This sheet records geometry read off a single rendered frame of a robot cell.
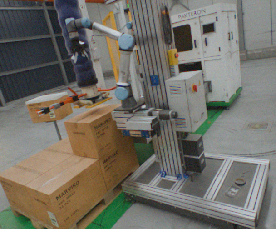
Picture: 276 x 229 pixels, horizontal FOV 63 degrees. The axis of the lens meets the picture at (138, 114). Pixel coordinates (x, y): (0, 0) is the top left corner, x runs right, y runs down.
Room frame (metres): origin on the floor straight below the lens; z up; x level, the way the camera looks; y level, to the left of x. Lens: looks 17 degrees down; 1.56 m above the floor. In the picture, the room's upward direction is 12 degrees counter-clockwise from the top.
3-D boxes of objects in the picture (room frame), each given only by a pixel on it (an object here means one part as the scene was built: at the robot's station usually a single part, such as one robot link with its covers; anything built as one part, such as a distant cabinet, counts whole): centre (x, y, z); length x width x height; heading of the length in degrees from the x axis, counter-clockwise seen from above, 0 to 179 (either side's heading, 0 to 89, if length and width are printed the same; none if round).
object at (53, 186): (2.43, 0.88, 0.34); 1.20 x 1.00 x 0.40; 142
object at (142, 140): (2.78, 0.22, 0.48); 0.70 x 0.03 x 0.15; 52
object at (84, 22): (2.02, 0.28, 1.82); 0.11 x 0.11 x 0.08; 77
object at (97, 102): (2.42, 0.39, 1.08); 0.34 x 0.10 x 0.05; 142
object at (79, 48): (2.03, 0.39, 1.66); 0.09 x 0.08 x 0.12; 51
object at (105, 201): (2.43, 0.88, 0.07); 1.20 x 1.00 x 0.14; 142
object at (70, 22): (2.02, 0.38, 1.82); 0.09 x 0.08 x 0.11; 77
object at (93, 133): (2.48, 0.46, 0.74); 0.60 x 0.40 x 0.40; 143
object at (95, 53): (3.93, 0.48, 1.62); 0.20 x 0.05 x 0.30; 142
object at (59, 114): (4.04, 1.53, 0.82); 0.60 x 0.40 x 0.40; 72
